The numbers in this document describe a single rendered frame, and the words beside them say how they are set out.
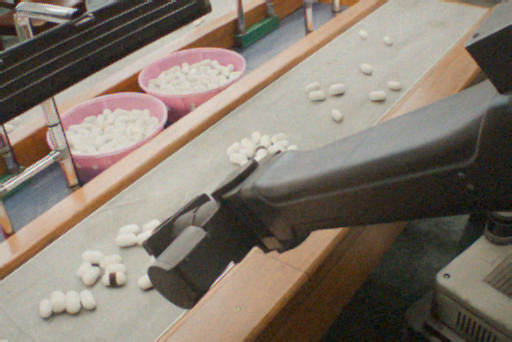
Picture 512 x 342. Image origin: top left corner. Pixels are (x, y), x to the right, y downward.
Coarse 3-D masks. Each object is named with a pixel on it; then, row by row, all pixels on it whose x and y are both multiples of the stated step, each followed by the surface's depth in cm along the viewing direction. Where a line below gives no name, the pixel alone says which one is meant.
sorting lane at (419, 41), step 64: (320, 64) 142; (384, 64) 139; (256, 128) 119; (320, 128) 117; (128, 192) 105; (192, 192) 103; (64, 256) 92; (128, 256) 91; (0, 320) 81; (64, 320) 80; (128, 320) 79
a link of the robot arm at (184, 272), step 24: (240, 168) 53; (216, 192) 54; (216, 216) 53; (192, 240) 54; (216, 240) 52; (240, 240) 54; (168, 264) 52; (192, 264) 51; (216, 264) 52; (168, 288) 53; (192, 288) 50
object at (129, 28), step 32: (128, 0) 81; (160, 0) 85; (192, 0) 89; (64, 32) 74; (96, 32) 77; (128, 32) 80; (160, 32) 84; (32, 64) 70; (64, 64) 73; (96, 64) 76; (0, 96) 67; (32, 96) 69
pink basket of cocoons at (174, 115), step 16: (208, 48) 150; (176, 64) 150; (224, 64) 149; (240, 64) 143; (144, 80) 141; (160, 96) 131; (176, 96) 129; (192, 96) 129; (208, 96) 131; (176, 112) 135
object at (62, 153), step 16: (16, 16) 84; (32, 16) 81; (48, 16) 78; (64, 16) 76; (32, 32) 88; (0, 64) 67; (48, 112) 94; (48, 128) 96; (64, 144) 99; (48, 160) 97; (64, 160) 100; (16, 176) 93; (64, 176) 102; (0, 192) 91; (0, 208) 91; (0, 224) 93
